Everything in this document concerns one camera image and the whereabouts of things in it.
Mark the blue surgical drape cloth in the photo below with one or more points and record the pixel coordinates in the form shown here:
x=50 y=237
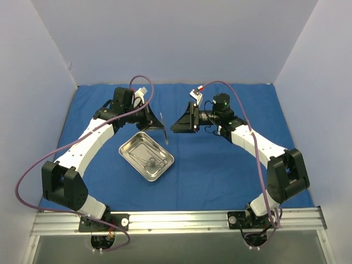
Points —
x=208 y=173

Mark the stainless steel instrument tray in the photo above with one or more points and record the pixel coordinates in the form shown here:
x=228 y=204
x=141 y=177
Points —
x=137 y=141

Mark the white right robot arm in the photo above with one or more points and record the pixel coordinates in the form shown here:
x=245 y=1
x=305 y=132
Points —
x=286 y=170

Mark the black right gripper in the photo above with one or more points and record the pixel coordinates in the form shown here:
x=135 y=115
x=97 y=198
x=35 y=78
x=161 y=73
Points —
x=196 y=117

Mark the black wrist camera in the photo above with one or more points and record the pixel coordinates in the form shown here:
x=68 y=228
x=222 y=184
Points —
x=221 y=104
x=122 y=97

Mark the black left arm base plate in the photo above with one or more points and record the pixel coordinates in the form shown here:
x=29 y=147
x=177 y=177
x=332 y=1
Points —
x=108 y=223

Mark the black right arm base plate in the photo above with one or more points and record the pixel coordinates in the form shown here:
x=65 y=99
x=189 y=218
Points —
x=246 y=219

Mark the steel tweezers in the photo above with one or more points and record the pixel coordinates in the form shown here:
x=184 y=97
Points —
x=164 y=129

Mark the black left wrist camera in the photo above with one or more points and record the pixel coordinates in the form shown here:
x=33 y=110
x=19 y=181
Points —
x=122 y=97

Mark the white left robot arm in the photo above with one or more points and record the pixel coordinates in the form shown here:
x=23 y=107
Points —
x=62 y=180

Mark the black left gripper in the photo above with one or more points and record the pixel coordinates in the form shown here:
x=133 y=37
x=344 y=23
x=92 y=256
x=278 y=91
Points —
x=149 y=117

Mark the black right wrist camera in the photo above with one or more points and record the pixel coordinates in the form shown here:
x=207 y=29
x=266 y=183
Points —
x=221 y=104

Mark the steel surgical scissors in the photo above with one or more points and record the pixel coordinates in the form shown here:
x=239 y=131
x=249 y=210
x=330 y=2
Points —
x=153 y=158

